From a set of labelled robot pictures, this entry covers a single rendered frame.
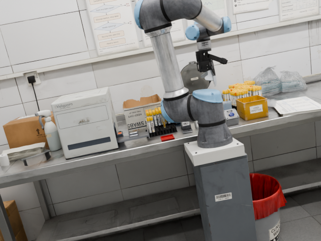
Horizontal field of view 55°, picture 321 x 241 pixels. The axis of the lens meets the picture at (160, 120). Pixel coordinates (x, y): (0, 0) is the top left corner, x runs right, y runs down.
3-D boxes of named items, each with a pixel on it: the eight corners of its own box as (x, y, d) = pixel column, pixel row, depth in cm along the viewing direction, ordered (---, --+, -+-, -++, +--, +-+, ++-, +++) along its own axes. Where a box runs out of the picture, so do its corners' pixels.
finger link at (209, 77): (206, 88, 167) (202, 73, 170) (217, 86, 167) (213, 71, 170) (207, 85, 164) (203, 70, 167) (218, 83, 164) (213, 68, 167)
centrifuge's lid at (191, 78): (176, 64, 210) (176, 64, 218) (182, 100, 213) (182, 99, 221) (208, 58, 208) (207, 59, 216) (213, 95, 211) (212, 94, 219)
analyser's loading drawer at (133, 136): (111, 146, 162) (109, 136, 161) (112, 142, 169) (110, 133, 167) (149, 137, 163) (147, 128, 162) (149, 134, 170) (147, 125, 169)
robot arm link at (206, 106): (220, 123, 124) (214, 89, 121) (189, 125, 130) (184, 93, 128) (229, 115, 134) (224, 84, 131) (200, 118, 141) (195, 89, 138)
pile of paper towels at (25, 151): (-2, 163, 176) (-5, 156, 175) (5, 157, 186) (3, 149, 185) (42, 154, 178) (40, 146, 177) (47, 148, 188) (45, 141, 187)
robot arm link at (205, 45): (208, 39, 172) (211, 39, 164) (210, 48, 173) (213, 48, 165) (195, 42, 172) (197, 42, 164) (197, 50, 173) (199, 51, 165)
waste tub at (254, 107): (245, 121, 168) (243, 103, 165) (237, 115, 181) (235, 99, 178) (269, 116, 168) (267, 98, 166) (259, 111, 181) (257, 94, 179)
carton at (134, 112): (127, 132, 190) (122, 108, 186) (127, 121, 218) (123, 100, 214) (166, 124, 192) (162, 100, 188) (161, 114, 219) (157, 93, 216)
